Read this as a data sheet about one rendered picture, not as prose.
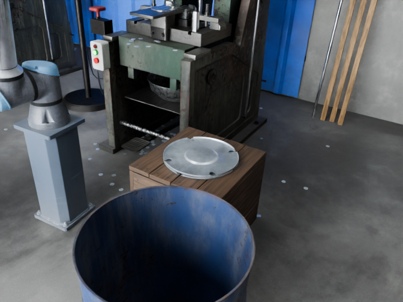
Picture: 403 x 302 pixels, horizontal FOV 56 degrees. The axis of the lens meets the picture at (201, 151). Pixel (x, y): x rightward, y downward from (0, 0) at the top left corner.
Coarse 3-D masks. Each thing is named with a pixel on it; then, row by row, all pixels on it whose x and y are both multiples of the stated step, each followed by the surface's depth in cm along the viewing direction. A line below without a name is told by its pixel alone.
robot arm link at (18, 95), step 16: (0, 0) 107; (0, 16) 109; (0, 32) 112; (0, 48) 114; (0, 64) 117; (16, 64) 121; (0, 80) 118; (16, 80) 121; (0, 96) 119; (16, 96) 124; (32, 96) 129
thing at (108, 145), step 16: (128, 32) 192; (112, 48) 186; (112, 64) 189; (112, 80) 193; (128, 80) 205; (144, 80) 215; (112, 96) 196; (112, 112) 200; (128, 112) 213; (144, 112) 226; (160, 112) 241; (112, 128) 206; (128, 128) 216; (112, 144) 212
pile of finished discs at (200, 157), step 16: (176, 144) 151; (192, 144) 152; (208, 144) 152; (224, 144) 153; (176, 160) 141; (192, 160) 140; (208, 160) 141; (224, 160) 143; (192, 176) 134; (208, 176) 132
